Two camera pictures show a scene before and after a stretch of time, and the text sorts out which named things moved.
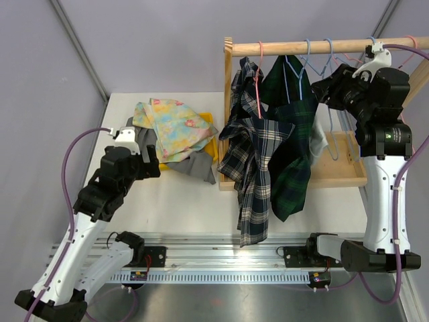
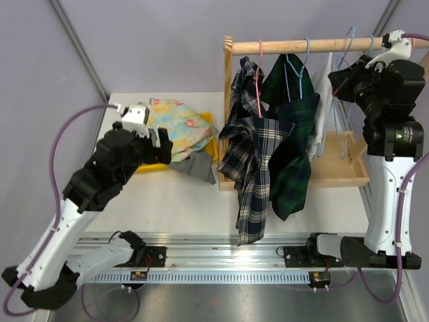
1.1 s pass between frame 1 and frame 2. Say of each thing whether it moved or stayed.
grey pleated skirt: stayed
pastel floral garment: stayed
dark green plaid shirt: stayed
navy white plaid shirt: stayed
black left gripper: moved
